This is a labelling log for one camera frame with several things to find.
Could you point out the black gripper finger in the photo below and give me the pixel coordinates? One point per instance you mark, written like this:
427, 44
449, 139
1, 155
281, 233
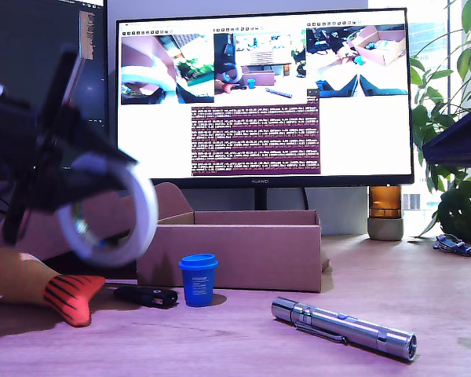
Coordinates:
98, 141
70, 190
463, 145

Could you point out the white tape roll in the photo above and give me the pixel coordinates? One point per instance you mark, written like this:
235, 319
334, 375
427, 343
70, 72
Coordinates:
147, 220

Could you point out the brown cardboard box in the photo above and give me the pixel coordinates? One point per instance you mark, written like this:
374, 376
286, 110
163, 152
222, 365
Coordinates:
239, 251

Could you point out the dark-screen computer monitor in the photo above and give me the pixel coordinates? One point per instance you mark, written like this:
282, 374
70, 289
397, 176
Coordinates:
94, 129

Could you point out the green leafy plant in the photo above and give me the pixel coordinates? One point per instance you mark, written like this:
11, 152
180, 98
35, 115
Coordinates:
455, 208

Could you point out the amber glass lamp grey base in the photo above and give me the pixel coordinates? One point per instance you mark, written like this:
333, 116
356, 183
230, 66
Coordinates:
384, 200

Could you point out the blue key bunch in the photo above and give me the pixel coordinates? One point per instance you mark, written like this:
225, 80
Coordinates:
449, 242

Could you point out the orange plush fish toy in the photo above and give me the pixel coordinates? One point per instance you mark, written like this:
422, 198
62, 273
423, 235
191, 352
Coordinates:
15, 279

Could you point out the white-screen computer monitor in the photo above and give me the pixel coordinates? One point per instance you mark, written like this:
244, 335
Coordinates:
357, 137

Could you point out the black key fob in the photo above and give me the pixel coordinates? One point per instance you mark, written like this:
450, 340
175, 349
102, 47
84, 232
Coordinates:
141, 295

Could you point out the blue lidded toy cup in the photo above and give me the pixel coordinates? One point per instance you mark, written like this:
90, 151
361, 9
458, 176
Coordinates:
198, 282

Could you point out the silver pen flashlight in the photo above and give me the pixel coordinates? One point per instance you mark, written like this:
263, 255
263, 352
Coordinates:
337, 324

